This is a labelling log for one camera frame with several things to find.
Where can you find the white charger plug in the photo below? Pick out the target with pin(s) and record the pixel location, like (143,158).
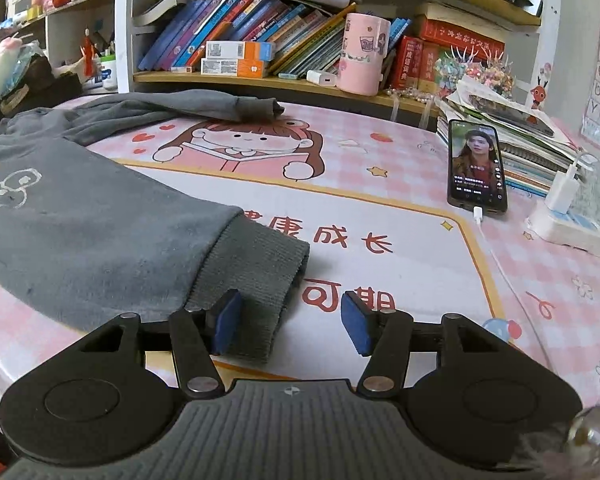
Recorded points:
(562,190)

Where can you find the wooden bookshelf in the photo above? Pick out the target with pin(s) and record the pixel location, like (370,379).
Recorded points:
(180,78)

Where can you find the white power strip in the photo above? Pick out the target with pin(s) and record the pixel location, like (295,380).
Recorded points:
(565,232)

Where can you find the cartoon deer wall sticker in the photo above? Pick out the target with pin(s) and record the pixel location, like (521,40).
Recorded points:
(538,92)

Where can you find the clear plastic wrap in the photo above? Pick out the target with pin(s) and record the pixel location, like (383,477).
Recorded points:
(587,432)

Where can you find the plush toy in plastic bag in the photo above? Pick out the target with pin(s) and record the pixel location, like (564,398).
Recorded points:
(0,67)

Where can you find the pink cartoon printed table mat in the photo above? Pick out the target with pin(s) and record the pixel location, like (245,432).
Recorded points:
(380,200)

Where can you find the black smartphone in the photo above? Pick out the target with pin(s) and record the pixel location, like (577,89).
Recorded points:
(477,170)

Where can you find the pink cylindrical container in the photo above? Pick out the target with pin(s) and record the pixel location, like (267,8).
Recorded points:
(362,55)

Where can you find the white side shelf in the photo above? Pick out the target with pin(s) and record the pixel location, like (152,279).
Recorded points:
(55,27)

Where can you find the red thick dictionary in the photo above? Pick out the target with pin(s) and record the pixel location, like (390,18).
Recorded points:
(407,62)
(430,69)
(460,35)

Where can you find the grey sweatshirt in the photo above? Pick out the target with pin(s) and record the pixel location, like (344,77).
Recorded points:
(105,240)

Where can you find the bunch of colourful paper flowers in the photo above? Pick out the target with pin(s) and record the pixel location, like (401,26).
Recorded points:
(480,72)

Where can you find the stack of notebooks and papers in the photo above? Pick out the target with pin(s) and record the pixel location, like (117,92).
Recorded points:
(530,150)

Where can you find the red figurine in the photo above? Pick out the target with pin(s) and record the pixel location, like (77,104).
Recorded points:
(87,50)

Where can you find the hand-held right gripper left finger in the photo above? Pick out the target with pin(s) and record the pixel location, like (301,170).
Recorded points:
(228,321)

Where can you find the row of colourful books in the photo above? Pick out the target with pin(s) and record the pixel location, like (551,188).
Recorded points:
(220,25)

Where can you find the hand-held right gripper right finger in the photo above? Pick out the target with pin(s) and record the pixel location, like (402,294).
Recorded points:
(357,325)

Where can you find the white pen cup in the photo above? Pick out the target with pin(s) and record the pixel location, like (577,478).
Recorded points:
(109,74)

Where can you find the small white adapter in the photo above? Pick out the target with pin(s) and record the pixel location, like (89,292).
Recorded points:
(321,78)

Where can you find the dark brown bag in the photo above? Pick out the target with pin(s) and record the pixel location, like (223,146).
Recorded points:
(35,92)

